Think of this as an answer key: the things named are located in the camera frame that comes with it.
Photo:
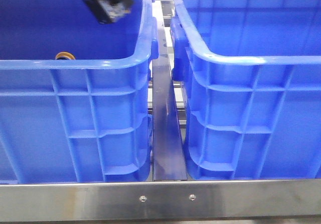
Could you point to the yellow mushroom push button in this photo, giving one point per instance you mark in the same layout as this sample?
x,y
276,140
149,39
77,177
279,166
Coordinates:
x,y
65,56

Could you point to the right blue plastic bin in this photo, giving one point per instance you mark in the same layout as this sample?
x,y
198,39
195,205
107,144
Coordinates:
x,y
250,72

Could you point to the steel divider rail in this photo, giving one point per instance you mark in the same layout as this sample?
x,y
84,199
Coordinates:
x,y
167,150

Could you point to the blue plastic bin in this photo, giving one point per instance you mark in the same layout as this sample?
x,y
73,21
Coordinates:
x,y
82,120
250,72

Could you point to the steel front rail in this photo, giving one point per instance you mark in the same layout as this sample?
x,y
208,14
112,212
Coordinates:
x,y
186,200

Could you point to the left blue plastic bin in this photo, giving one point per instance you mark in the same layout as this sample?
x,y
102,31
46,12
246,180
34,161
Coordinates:
x,y
82,120

